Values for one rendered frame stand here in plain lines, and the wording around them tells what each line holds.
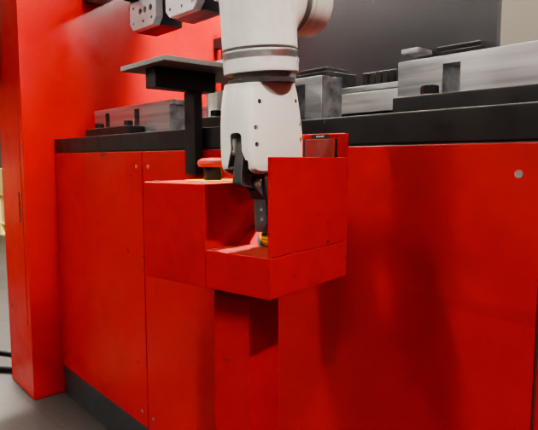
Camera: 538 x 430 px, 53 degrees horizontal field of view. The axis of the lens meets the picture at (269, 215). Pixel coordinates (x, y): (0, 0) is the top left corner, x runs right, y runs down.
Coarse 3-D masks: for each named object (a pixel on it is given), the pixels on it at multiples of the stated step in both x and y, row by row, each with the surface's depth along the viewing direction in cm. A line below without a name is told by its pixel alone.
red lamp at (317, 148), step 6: (306, 144) 70; (312, 144) 70; (318, 144) 69; (324, 144) 69; (330, 144) 68; (306, 150) 70; (312, 150) 70; (318, 150) 69; (324, 150) 69; (330, 150) 68; (306, 156) 70; (312, 156) 70; (318, 156) 69; (324, 156) 69; (330, 156) 68
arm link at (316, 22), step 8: (312, 0) 61; (320, 0) 62; (328, 0) 63; (312, 8) 61; (320, 8) 62; (328, 8) 64; (312, 16) 62; (320, 16) 63; (328, 16) 64; (304, 24) 62; (312, 24) 63; (320, 24) 64; (304, 32) 64; (312, 32) 65
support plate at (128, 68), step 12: (144, 60) 105; (156, 60) 102; (168, 60) 100; (180, 60) 102; (192, 60) 103; (204, 60) 105; (132, 72) 114; (144, 72) 114; (204, 72) 114; (216, 72) 114
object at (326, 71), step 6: (300, 72) 140; (306, 72) 138; (312, 72) 137; (318, 72) 135; (324, 72) 132; (330, 72) 132; (336, 72) 135; (342, 72) 137; (342, 78) 135; (348, 78) 137; (354, 78) 138; (342, 84) 135; (348, 84) 137; (354, 84) 138
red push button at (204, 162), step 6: (198, 162) 68; (204, 162) 68; (210, 162) 68; (216, 162) 68; (204, 168) 69; (210, 168) 68; (216, 168) 69; (204, 174) 69; (210, 174) 69; (216, 174) 69
